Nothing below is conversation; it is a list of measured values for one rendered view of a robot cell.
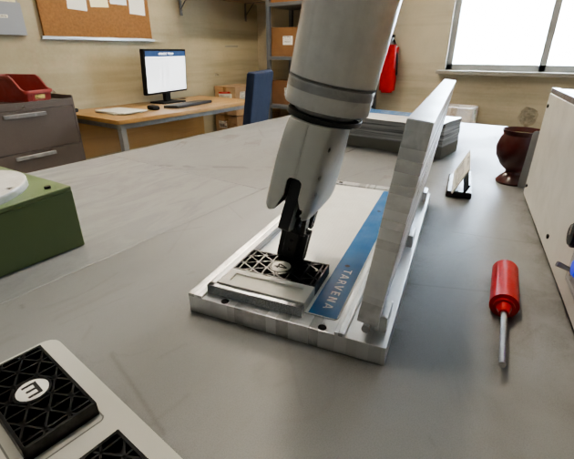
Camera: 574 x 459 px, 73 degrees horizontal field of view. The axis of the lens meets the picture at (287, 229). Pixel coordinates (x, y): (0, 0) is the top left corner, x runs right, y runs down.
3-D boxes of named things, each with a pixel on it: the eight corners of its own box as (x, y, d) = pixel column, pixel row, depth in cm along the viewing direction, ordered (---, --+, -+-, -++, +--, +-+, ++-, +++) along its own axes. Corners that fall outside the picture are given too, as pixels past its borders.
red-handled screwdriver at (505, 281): (489, 275, 48) (495, 256, 47) (515, 280, 47) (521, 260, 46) (480, 372, 34) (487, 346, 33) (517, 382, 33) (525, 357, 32)
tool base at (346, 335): (321, 188, 79) (322, 171, 77) (428, 203, 71) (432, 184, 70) (189, 310, 42) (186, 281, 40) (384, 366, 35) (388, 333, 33)
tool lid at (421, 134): (444, 78, 63) (456, 80, 62) (414, 188, 71) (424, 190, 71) (406, 117, 26) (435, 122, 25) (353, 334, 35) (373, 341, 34)
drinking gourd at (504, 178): (511, 175, 88) (524, 125, 83) (543, 187, 80) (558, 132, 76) (479, 178, 86) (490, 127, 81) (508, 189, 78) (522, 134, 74)
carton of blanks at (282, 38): (271, 56, 405) (271, 27, 394) (282, 56, 421) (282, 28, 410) (305, 56, 384) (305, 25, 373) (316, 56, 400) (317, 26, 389)
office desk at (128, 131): (205, 168, 420) (199, 95, 389) (258, 179, 383) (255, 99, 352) (80, 208, 315) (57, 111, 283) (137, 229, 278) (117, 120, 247)
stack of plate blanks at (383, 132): (313, 139, 123) (314, 109, 120) (335, 133, 133) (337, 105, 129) (439, 159, 100) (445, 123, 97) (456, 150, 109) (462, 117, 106)
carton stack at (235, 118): (263, 150, 496) (261, 80, 462) (284, 154, 480) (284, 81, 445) (216, 165, 432) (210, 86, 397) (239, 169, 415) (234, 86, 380)
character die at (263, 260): (252, 257, 48) (252, 249, 48) (329, 273, 45) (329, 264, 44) (232, 276, 44) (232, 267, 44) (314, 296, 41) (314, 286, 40)
